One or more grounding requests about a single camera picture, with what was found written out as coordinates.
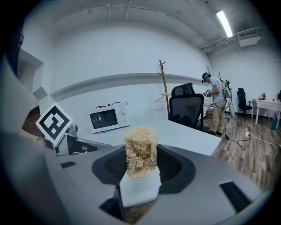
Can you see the teal waste bin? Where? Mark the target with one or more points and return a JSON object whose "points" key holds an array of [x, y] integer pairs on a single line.
{"points": [[274, 124]]}

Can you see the beige loofah scrubber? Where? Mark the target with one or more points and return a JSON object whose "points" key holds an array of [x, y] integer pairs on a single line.
{"points": [[140, 151]]}

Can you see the ceiling tube light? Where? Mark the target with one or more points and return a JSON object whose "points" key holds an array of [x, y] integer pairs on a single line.
{"points": [[224, 23]]}

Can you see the white microwave oven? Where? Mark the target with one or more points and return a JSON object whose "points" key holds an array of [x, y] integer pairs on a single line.
{"points": [[109, 118]]}

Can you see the white side table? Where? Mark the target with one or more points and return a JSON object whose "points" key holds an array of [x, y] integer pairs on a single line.
{"points": [[265, 107]]}

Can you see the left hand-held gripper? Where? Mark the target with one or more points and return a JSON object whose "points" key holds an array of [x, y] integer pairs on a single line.
{"points": [[55, 124]]}

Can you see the teal round mat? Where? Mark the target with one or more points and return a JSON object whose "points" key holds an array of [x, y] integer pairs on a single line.
{"points": [[105, 131]]}

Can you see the small black office chair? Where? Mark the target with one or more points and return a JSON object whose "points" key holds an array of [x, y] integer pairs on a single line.
{"points": [[243, 102]]}

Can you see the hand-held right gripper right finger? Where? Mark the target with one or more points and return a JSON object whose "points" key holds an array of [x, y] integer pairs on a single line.
{"points": [[140, 189]]}

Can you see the white air conditioner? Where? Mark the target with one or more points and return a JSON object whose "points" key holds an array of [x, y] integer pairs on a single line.
{"points": [[249, 37]]}

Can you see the wooden coat rack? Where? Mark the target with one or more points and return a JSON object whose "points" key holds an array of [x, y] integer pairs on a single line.
{"points": [[164, 88]]}

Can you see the white power strip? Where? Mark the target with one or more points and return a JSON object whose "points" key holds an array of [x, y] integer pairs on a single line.
{"points": [[247, 134]]}

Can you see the wooden clothes hanger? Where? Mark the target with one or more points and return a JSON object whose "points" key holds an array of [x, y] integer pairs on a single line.
{"points": [[163, 97]]}

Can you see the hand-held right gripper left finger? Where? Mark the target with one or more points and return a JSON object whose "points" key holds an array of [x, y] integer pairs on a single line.
{"points": [[115, 207]]}

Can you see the large black mesh office chair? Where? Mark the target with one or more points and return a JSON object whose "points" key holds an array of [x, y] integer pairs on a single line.
{"points": [[186, 105]]}

